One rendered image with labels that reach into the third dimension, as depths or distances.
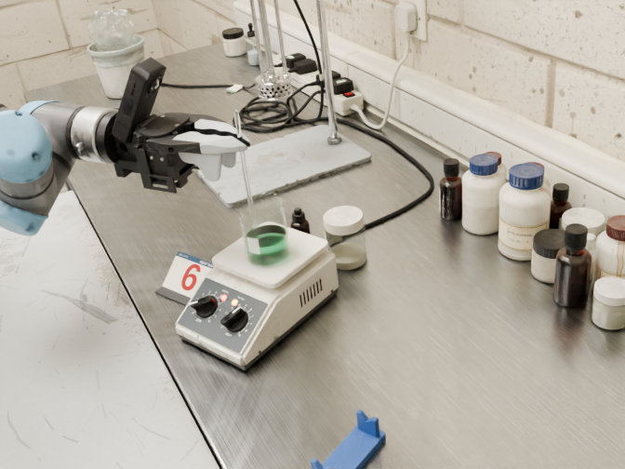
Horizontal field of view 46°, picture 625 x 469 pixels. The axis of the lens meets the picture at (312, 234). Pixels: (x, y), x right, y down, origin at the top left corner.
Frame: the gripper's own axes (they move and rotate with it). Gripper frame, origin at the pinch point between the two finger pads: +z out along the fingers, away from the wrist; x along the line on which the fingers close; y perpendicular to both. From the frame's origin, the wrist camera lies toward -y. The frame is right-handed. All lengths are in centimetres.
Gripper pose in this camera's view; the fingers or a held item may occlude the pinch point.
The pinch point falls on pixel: (238, 139)
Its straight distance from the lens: 91.3
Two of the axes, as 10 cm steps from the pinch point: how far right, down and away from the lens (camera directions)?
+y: 0.9, 8.4, 5.3
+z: 9.0, 1.6, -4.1
